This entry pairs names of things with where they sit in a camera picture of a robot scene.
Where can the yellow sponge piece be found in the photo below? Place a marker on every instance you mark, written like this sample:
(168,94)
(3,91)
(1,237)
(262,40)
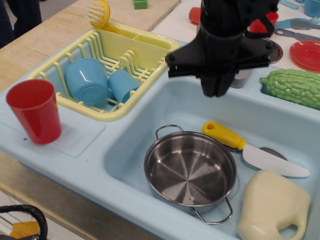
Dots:
(24,229)

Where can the red cup behind faucet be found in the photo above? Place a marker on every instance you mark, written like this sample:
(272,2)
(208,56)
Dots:
(271,18)

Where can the steel pot lid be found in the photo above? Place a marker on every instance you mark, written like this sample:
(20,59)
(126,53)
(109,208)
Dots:
(277,53)

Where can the red plastic cup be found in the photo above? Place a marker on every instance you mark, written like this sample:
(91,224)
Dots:
(35,105)

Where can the yellow dish brush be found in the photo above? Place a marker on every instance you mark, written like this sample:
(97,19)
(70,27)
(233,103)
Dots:
(97,13)

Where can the grey sink drain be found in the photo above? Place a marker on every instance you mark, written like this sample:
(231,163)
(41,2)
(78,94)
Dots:
(273,152)

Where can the red plastic plate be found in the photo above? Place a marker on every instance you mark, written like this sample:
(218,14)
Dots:
(306,53)

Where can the blue toy utensil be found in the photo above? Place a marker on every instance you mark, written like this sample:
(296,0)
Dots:
(286,24)

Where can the large blue plastic cup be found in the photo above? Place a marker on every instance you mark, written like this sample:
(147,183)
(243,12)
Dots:
(87,81)

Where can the yellow handled toy knife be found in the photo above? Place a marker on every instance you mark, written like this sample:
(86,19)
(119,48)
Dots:
(252,155)

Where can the green toy block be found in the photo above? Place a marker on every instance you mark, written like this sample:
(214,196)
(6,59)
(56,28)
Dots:
(140,4)

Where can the yellow dish rack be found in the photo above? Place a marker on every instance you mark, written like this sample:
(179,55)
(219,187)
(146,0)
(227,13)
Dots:
(139,52)

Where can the grey toy faucet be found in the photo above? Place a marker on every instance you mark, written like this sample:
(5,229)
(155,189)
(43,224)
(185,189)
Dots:
(241,78)

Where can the green bitter gourd toy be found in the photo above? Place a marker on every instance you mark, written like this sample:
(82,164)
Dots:
(296,86)

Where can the grey toy spatula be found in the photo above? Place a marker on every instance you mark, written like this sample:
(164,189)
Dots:
(313,23)

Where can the cream plastic jug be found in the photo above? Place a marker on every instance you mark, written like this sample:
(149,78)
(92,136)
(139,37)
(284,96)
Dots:
(272,203)

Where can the light blue toy sink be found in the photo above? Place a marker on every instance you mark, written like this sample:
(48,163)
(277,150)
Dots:
(92,178)

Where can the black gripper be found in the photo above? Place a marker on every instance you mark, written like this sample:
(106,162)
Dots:
(226,18)

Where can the red cup lying down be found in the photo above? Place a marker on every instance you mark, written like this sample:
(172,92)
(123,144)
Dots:
(195,15)

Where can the blue plastic bowl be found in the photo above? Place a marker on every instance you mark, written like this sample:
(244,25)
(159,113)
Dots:
(312,8)

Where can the small blue plastic cup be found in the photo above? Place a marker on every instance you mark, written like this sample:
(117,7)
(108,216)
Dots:
(121,84)

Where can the steel pot with handles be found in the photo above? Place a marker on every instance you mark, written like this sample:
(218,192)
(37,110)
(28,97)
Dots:
(192,171)

